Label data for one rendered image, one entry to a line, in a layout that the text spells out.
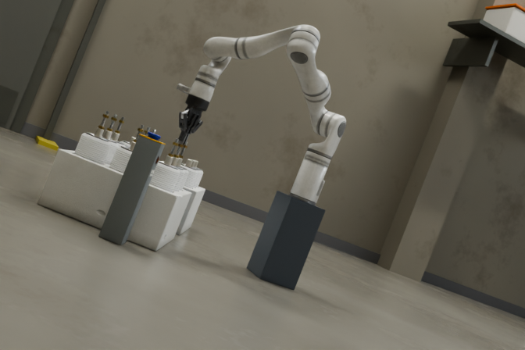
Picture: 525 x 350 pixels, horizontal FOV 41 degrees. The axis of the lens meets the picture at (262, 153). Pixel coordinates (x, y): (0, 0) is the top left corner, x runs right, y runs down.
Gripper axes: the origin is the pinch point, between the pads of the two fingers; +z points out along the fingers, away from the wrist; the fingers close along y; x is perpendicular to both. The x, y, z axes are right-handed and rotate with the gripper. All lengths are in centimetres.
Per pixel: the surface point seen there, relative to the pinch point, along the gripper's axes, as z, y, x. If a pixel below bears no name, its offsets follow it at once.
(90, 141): 11.6, -24.5, 15.8
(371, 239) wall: 19, 338, 9
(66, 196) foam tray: 29.4, -27.3, 14.2
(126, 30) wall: -52, 173, 171
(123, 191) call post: 20.3, -32.4, -7.0
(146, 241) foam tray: 33.0, -16.6, -11.1
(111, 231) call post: 32.2, -31.9, -8.1
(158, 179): 14.5, -15.3, -6.3
